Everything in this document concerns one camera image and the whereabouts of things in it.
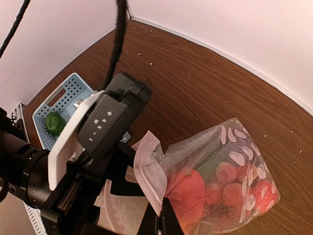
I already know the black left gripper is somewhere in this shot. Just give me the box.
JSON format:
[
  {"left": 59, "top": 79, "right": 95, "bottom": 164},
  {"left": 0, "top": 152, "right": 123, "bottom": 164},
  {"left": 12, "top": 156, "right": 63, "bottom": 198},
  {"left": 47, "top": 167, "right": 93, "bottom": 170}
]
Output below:
[{"left": 0, "top": 141, "right": 147, "bottom": 235}]

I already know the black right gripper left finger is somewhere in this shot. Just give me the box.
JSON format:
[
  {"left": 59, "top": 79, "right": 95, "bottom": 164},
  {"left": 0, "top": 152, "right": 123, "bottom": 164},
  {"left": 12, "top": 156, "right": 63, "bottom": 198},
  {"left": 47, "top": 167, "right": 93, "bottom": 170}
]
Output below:
[{"left": 138, "top": 203, "right": 159, "bottom": 235}]

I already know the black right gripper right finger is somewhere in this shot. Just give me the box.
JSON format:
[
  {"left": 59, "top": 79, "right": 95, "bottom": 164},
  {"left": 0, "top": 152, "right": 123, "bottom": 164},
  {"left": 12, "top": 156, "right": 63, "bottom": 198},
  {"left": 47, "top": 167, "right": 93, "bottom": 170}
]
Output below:
[{"left": 160, "top": 198, "right": 184, "bottom": 235}]

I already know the orange red chili pepper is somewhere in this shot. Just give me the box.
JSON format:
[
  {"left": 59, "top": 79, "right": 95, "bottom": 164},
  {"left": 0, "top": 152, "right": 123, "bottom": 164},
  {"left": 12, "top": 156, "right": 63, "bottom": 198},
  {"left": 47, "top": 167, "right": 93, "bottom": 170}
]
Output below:
[{"left": 165, "top": 169, "right": 205, "bottom": 228}]

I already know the clear polka dot zip bag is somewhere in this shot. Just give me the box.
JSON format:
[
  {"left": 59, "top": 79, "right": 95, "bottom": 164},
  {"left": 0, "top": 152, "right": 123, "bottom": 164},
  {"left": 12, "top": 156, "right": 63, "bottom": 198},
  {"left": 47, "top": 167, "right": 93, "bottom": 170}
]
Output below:
[{"left": 96, "top": 118, "right": 280, "bottom": 235}]

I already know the red lychee bunch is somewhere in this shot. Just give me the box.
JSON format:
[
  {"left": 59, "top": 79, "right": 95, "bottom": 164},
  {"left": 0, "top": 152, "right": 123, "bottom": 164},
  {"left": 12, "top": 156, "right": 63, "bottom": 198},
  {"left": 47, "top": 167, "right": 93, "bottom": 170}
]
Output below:
[{"left": 203, "top": 162, "right": 257, "bottom": 218}]

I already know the green avocado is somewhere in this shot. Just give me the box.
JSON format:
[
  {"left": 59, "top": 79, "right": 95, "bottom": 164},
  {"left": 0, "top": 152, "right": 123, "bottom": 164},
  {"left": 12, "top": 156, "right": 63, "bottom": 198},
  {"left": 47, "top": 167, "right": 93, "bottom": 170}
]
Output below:
[{"left": 45, "top": 112, "right": 66, "bottom": 136}]

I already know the red bell pepper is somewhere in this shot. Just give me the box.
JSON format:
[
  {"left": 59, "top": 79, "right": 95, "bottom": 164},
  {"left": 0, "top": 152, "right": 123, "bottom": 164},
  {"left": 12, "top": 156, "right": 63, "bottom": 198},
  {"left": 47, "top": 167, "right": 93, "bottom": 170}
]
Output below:
[{"left": 252, "top": 180, "right": 279, "bottom": 214}]

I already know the light blue plastic basket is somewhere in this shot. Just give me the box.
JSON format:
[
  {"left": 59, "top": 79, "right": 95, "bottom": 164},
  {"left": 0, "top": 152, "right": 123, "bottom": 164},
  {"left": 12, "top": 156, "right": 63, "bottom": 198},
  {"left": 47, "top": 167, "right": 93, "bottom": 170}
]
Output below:
[{"left": 32, "top": 72, "right": 132, "bottom": 150}]

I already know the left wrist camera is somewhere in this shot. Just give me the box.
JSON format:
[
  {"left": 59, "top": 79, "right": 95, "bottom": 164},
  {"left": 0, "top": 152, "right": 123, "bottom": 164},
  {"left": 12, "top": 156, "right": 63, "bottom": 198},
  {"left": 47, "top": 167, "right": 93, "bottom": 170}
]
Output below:
[{"left": 47, "top": 72, "right": 152, "bottom": 190}]

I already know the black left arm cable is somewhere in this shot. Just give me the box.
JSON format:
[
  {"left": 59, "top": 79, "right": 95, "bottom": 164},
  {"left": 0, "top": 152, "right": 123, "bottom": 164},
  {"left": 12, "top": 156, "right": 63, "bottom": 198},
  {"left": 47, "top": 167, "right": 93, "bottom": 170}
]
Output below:
[{"left": 0, "top": 0, "right": 134, "bottom": 91}]

